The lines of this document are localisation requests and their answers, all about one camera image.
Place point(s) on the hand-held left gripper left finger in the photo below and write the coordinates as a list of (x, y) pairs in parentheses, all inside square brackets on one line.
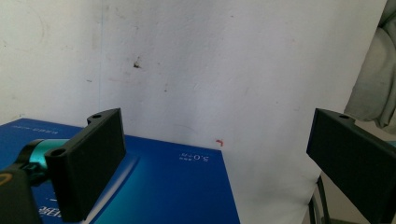
[(87, 168)]

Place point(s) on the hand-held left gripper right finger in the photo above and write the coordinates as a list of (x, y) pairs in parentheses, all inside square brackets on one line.
[(355, 158)]

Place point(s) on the grey curtain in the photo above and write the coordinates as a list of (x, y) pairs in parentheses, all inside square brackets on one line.
[(378, 74)]

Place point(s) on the blue box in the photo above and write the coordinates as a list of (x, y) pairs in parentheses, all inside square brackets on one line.
[(174, 186)]

